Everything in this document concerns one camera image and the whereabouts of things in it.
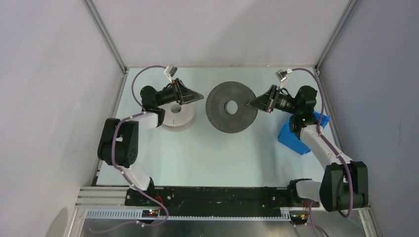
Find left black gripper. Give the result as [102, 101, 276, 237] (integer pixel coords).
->
[155, 78, 203, 107]

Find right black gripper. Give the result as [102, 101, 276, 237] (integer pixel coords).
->
[246, 84, 300, 115]

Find black cable spool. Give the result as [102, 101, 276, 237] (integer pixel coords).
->
[206, 81, 257, 134]

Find white cable spool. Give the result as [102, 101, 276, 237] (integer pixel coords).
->
[160, 102, 197, 132]

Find blue plastic bin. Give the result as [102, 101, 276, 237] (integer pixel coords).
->
[277, 111, 331, 155]

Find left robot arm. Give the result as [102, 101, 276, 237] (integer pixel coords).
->
[97, 79, 204, 206]

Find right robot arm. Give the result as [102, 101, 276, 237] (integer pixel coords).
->
[246, 85, 369, 214]

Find right controller board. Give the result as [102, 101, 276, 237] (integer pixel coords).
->
[290, 214, 310, 227]

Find controller board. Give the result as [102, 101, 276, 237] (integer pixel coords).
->
[290, 214, 310, 227]
[141, 209, 160, 218]

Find left controller board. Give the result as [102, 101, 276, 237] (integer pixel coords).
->
[141, 209, 160, 218]

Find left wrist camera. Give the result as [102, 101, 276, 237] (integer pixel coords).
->
[164, 64, 178, 82]

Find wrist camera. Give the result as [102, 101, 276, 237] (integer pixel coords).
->
[164, 64, 178, 82]
[275, 69, 293, 89]

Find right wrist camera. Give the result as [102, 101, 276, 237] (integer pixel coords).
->
[275, 69, 293, 89]

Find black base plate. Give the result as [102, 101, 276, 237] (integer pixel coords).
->
[125, 186, 311, 217]

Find white slotted cable duct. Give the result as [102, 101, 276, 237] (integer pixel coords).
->
[85, 208, 291, 221]

